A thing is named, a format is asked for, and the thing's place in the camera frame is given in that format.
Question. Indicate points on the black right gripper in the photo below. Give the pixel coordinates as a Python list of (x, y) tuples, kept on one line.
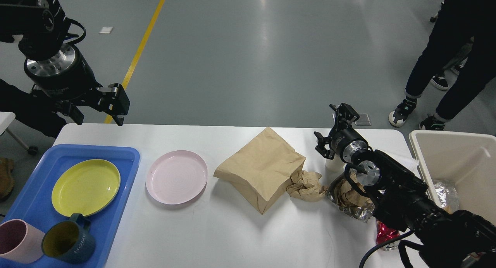
[(343, 140)]

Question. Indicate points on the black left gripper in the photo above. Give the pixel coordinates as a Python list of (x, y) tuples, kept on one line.
[(66, 76)]

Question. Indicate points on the pink plate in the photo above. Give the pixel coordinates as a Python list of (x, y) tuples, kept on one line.
[(177, 177)]

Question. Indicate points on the grey-blue mug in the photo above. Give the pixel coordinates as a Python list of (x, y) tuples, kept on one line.
[(70, 241)]

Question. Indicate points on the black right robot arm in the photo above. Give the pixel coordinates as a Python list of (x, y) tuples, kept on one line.
[(443, 240)]

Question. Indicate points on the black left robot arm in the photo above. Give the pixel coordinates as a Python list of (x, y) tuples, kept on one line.
[(43, 27)]

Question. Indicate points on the floor outlet plate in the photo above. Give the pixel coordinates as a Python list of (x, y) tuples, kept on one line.
[(363, 120)]

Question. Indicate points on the dark seated person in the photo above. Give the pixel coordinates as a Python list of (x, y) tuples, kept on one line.
[(37, 113)]

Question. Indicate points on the crumpled brown paper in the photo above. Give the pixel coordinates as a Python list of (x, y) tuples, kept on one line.
[(306, 186)]

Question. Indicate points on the crumpled foil with paper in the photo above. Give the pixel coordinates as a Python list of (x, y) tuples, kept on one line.
[(348, 200)]

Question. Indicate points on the brown paper bag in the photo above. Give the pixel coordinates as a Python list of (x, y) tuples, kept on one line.
[(261, 170)]

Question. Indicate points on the yellow plate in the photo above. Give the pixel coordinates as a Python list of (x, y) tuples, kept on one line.
[(86, 188)]

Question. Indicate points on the white side table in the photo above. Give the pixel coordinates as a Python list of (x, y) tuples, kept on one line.
[(6, 118)]

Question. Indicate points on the brown shoe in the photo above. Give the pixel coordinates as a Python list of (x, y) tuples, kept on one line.
[(7, 181)]

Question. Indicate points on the blue plastic tray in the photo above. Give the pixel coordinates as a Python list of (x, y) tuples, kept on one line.
[(34, 204)]

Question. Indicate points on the red foil wrapper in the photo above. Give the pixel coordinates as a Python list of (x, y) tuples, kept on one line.
[(384, 234)]

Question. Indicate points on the foil scrap in bin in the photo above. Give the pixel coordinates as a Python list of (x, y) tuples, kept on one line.
[(447, 194)]

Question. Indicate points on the beige waste bin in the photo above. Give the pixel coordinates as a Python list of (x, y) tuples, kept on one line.
[(466, 159)]

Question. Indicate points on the pink cup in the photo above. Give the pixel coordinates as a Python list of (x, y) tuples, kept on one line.
[(20, 242)]

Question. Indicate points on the person in black clothes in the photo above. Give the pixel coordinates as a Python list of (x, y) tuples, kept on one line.
[(458, 22)]

